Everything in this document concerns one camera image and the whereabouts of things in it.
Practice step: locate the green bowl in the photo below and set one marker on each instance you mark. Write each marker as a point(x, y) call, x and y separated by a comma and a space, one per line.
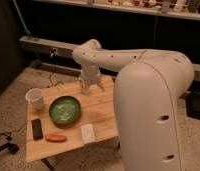
point(65, 110)

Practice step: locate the long wooden shelf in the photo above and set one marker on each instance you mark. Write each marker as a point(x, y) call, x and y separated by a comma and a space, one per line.
point(162, 10)

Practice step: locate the orange carrot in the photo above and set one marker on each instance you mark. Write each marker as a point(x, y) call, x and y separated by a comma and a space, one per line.
point(55, 138)

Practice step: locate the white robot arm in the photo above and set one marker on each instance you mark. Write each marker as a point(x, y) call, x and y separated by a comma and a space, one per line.
point(147, 87)

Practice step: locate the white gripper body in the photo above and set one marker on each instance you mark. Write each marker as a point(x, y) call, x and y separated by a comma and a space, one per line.
point(90, 74)

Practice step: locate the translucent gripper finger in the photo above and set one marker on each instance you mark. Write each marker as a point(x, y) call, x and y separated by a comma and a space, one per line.
point(84, 88)
point(100, 85)

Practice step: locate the low metal rail base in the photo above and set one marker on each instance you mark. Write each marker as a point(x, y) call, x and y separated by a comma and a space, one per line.
point(62, 49)

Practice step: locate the white sponge block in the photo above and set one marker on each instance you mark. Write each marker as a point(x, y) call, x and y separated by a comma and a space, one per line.
point(88, 134)

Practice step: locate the small wooden table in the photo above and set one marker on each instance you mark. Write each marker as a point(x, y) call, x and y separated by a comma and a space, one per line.
point(97, 110)

